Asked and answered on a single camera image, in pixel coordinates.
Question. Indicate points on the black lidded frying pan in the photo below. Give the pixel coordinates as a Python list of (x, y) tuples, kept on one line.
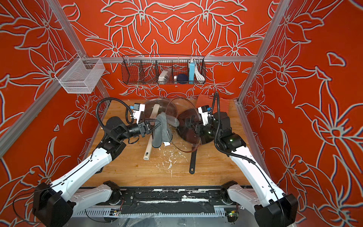
[(186, 130)]

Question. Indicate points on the dark blue round object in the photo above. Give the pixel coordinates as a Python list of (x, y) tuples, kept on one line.
[(182, 79)]

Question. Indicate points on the brown pan with cream handle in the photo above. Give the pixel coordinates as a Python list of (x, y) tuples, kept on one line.
[(148, 148)]

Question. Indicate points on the black wire wall basket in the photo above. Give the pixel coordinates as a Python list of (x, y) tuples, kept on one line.
[(140, 70)]

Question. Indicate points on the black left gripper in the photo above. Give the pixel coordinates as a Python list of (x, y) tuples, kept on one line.
[(144, 128)]

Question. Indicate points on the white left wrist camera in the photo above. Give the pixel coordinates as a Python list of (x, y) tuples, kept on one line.
[(137, 110)]

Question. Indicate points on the silver packet in basket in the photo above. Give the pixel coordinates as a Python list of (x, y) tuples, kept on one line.
[(164, 76)]

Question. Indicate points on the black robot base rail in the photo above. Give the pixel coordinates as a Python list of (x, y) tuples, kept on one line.
[(198, 200)]

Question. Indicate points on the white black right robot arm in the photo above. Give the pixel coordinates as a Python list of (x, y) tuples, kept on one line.
[(269, 204)]

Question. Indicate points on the glass lid with cream handle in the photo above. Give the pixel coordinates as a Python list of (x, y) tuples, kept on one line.
[(156, 106)]

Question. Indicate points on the glass lid with black knob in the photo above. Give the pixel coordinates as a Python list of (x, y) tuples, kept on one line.
[(181, 104)]

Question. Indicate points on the light blue box in basket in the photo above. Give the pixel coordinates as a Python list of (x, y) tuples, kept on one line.
[(191, 71)]

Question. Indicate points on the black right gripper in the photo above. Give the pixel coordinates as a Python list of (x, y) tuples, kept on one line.
[(199, 130)]

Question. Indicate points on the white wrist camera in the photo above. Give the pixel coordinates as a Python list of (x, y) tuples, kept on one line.
[(205, 113), (137, 110)]

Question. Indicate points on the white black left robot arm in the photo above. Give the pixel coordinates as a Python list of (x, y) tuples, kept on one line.
[(54, 204)]

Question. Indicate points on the white wire mesh basket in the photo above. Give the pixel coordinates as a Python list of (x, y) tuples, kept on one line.
[(81, 75)]

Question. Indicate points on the grey cleaning cloth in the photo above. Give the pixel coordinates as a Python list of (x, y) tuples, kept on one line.
[(163, 133)]

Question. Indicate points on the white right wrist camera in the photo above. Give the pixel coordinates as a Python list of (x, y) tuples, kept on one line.
[(205, 113)]

